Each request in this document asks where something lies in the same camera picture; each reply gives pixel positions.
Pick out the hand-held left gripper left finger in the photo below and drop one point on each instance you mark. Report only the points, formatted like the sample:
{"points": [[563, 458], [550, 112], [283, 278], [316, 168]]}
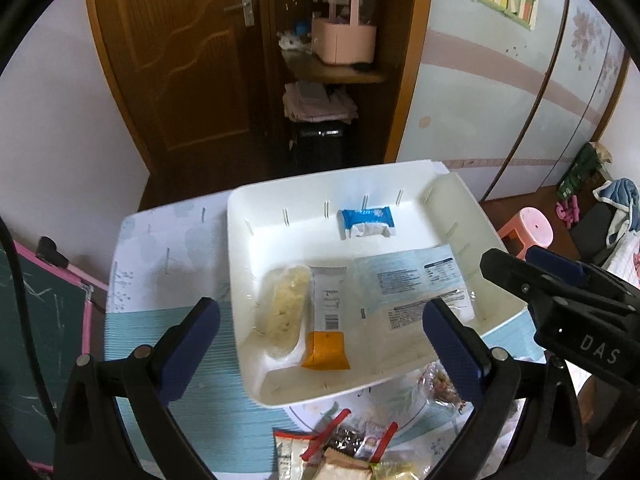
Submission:
{"points": [[190, 347]]}

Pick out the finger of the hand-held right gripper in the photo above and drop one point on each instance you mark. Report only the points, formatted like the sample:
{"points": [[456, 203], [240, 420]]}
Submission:
{"points": [[510, 275], [555, 262]]}

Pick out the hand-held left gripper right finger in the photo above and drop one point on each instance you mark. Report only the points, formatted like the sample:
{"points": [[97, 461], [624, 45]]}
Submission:
{"points": [[450, 350]]}

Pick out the yellow green snack packet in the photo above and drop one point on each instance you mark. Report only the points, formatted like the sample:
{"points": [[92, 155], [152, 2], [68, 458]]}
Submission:
{"points": [[395, 472]]}

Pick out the white red-edged snack packet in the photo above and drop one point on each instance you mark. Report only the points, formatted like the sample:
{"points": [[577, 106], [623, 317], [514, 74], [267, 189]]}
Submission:
{"points": [[290, 455]]}

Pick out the white plastic bin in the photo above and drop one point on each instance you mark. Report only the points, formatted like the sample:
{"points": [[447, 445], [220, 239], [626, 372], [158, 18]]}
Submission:
{"points": [[300, 230]]}

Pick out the beige brown snack packet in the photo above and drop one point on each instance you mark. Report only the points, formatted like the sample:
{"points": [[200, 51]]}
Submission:
{"points": [[340, 470]]}

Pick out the clear nut snack packet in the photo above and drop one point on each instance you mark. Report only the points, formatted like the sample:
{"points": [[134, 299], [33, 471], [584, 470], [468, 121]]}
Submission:
{"points": [[440, 382]]}

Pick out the pink plastic stool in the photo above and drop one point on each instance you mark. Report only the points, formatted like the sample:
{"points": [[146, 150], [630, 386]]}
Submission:
{"points": [[530, 225]]}

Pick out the pink clips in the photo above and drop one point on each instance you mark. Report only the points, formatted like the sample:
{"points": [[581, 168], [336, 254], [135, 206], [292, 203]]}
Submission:
{"points": [[567, 210]]}

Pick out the large light blue packet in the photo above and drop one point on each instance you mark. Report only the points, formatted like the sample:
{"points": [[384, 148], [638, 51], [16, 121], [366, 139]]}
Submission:
{"points": [[400, 280]]}

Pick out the blue white towel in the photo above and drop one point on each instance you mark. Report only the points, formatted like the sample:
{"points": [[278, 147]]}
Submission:
{"points": [[617, 200]]}

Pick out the green bag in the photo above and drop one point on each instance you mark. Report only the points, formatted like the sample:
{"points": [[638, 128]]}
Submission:
{"points": [[582, 170]]}

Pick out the clear pale yellow pastry packet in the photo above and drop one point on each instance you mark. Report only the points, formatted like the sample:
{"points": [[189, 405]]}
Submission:
{"points": [[282, 305]]}

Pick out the white orange snack bar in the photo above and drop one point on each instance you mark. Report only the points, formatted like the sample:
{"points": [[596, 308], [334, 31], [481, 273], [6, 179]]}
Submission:
{"points": [[327, 345]]}

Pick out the small blue white packet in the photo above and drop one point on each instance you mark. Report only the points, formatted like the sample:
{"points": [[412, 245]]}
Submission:
{"points": [[365, 217]]}

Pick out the pink framed green chalkboard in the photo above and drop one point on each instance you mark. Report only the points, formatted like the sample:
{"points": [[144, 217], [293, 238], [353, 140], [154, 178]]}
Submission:
{"points": [[30, 335]]}

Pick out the black chalkboard clamp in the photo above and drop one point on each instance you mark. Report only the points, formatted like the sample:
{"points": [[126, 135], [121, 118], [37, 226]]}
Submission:
{"points": [[52, 252]]}

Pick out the floral sliding door wardrobe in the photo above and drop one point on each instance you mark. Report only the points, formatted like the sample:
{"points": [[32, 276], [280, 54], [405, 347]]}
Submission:
{"points": [[475, 110]]}

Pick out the black suitcase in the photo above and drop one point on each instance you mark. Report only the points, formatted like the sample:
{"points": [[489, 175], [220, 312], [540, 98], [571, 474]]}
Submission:
{"points": [[320, 147]]}

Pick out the folded pale clothes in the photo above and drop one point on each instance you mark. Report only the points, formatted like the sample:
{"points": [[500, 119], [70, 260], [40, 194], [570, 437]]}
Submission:
{"points": [[317, 102]]}

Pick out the brown wooden door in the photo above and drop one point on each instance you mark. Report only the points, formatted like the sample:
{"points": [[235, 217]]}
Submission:
{"points": [[175, 85]]}

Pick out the wooden shelf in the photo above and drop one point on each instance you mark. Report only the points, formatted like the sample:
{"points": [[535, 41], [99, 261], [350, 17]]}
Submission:
{"points": [[340, 74]]}

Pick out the white plush toy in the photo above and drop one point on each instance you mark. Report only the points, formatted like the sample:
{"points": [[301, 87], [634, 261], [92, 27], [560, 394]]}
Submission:
{"points": [[292, 41]]}

